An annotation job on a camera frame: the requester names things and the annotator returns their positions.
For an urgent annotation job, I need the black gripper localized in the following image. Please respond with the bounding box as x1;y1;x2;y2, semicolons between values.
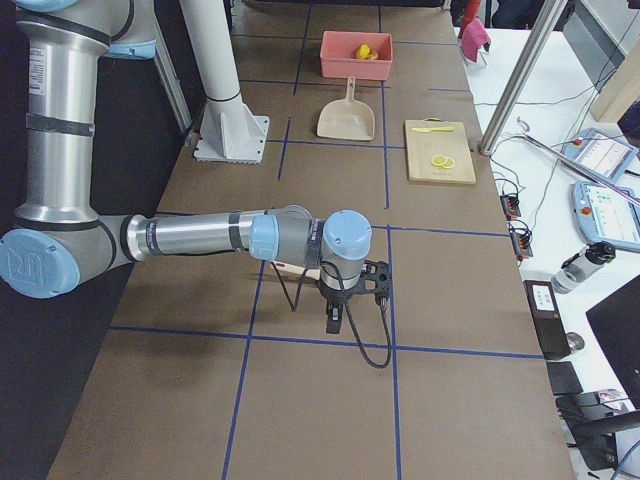
319;260;391;334

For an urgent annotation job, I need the wooden hand brush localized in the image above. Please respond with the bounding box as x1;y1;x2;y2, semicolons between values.
271;262;320;282

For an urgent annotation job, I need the beige plastic dustpan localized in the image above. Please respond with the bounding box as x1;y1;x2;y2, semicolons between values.
316;76;375;141

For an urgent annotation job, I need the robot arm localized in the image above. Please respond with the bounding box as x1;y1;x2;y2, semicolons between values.
1;59;384;345

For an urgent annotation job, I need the pink plastic bin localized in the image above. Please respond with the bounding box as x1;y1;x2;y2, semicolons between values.
320;30;393;81

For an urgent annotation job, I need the bamboo cutting board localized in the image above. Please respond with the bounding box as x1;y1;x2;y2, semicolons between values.
404;120;476;185

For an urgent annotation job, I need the black box with label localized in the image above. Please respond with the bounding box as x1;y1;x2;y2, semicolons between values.
523;280;571;360

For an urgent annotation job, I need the yellow plastic knife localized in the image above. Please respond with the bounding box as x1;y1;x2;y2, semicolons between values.
411;126;455;133

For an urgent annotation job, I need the clear water bottle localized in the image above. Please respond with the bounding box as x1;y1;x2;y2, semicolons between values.
551;241;616;294

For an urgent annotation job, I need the black monitor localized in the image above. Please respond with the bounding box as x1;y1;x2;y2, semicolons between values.
586;284;639;406

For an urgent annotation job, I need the blue teach pendant near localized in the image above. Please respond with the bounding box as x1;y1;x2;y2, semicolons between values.
571;181;639;253

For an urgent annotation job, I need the blue teach pendant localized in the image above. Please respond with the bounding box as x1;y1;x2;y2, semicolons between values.
571;181;639;253
562;128;639;183

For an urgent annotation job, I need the blue teach pendant far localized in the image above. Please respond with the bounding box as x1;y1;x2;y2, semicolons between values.
562;128;639;183

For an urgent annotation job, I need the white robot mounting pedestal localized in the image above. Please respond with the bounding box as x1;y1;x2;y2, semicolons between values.
180;0;270;164

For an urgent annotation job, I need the aluminium frame post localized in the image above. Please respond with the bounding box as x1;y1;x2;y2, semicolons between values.
478;0;567;156

